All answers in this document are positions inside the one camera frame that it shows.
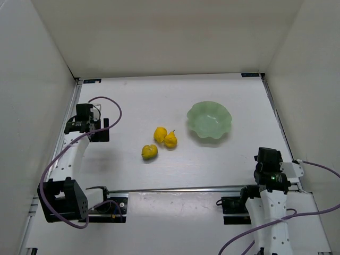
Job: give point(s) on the green glass fruit bowl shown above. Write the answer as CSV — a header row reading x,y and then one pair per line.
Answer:
x,y
209,119

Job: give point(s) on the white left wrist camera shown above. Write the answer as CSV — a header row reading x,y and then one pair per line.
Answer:
x,y
95,110

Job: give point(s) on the front aluminium rail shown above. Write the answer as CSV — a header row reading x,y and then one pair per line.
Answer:
x,y
235,188

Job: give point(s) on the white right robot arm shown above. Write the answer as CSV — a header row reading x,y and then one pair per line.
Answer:
x,y
266,203

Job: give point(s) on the blue corner label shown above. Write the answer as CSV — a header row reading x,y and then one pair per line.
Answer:
x,y
250,75
91,81

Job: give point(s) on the yellow fake pear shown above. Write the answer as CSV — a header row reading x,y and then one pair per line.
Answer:
x,y
170,140

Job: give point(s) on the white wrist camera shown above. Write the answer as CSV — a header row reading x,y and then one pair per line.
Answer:
x,y
292,169
95,110

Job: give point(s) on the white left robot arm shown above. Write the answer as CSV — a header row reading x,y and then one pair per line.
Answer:
x,y
61,191

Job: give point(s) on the left aluminium side rail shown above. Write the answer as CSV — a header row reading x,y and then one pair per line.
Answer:
x,y
69,112

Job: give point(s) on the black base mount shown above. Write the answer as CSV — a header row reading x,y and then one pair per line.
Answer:
x,y
114,211
234,211

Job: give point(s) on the right aluminium side rail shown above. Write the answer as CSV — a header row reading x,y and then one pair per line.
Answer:
x,y
276,113

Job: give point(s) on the yellow fake lemon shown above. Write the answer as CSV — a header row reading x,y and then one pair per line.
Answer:
x,y
159,134

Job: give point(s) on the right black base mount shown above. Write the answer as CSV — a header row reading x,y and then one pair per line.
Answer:
x,y
234,211

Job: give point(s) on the aluminium side rail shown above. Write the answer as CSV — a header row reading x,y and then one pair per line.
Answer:
x,y
69,112
276,113

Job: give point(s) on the left blue corner label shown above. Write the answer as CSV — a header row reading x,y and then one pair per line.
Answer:
x,y
91,81

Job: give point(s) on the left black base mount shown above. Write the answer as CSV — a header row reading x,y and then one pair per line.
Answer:
x,y
114,211

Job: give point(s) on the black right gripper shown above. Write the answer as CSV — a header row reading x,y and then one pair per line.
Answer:
x,y
229,201

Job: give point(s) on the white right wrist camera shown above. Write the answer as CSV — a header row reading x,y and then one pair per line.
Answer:
x,y
292,169

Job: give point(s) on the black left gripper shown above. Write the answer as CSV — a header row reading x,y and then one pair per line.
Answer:
x,y
105,130

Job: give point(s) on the right blue corner label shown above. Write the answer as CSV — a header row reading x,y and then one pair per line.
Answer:
x,y
250,75

